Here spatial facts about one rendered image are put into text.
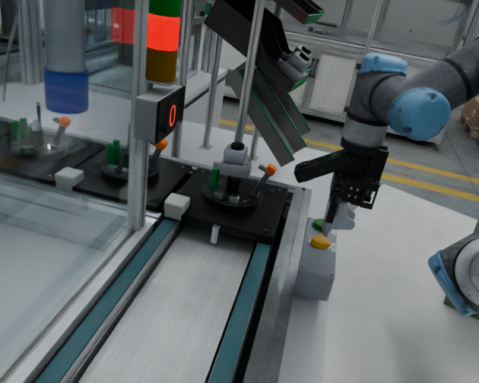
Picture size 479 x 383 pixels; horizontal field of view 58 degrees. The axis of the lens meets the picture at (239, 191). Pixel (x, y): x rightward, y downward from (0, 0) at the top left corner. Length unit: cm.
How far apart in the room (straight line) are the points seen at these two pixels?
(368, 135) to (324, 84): 423
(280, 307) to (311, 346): 13
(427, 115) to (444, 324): 50
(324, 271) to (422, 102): 36
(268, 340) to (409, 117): 39
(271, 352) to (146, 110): 41
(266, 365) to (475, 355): 47
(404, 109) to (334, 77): 432
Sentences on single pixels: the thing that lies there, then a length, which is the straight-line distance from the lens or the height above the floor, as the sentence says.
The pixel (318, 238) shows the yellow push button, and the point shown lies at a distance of 92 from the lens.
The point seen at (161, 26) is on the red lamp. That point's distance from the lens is 71.
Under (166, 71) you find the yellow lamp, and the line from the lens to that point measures 73.
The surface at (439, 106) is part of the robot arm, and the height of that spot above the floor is 131.
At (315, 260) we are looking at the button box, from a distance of 87.
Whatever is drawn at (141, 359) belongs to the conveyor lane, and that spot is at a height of 92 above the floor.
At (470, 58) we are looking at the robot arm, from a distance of 73.
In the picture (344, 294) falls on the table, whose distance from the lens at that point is 98.
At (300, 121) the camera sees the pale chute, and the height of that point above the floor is 104.
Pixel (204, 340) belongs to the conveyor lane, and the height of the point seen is 92.
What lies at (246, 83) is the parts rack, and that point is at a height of 119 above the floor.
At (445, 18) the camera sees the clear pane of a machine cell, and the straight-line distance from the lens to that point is 496.
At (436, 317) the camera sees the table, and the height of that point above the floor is 86.
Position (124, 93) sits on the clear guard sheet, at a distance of 71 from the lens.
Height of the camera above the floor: 144
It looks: 27 degrees down
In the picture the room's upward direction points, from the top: 10 degrees clockwise
